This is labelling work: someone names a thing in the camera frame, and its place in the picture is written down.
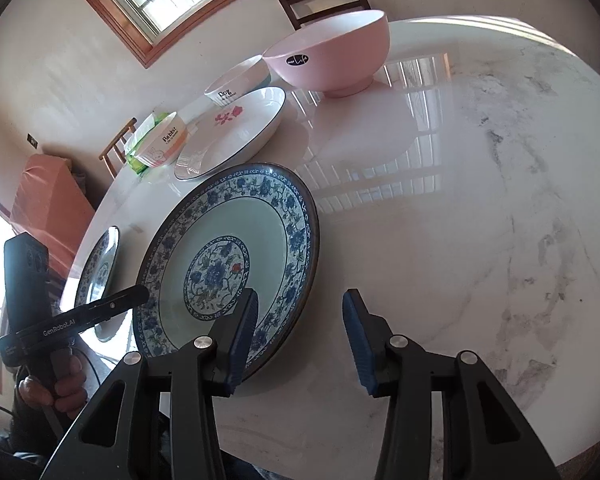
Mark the dark wall socket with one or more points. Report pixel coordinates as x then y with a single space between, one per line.
32 141

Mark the light wooden chair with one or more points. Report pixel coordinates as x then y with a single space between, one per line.
120 139

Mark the large pink bowl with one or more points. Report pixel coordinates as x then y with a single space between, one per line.
330 55

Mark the green tissue pack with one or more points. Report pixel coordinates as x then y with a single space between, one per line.
134 162

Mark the large blue floral plate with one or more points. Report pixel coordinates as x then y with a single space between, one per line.
240 220

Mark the white bowl with pink print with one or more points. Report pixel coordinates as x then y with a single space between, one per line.
165 145

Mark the white bowl with blue stripes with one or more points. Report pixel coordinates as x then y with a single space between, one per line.
235 82

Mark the small blue floral plate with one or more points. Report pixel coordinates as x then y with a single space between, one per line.
100 260

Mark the orange covered furniture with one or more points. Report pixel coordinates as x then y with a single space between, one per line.
45 200

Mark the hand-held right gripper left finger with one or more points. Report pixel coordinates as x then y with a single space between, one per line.
242 335

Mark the person's left hand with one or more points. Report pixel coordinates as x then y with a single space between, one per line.
70 385

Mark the white plate with pink flower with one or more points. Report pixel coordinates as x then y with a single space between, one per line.
230 130

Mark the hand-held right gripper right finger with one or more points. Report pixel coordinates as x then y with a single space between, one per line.
357 340

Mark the person's left forearm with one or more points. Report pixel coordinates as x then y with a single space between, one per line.
15 445

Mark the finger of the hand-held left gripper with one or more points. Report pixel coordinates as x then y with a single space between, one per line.
122 300

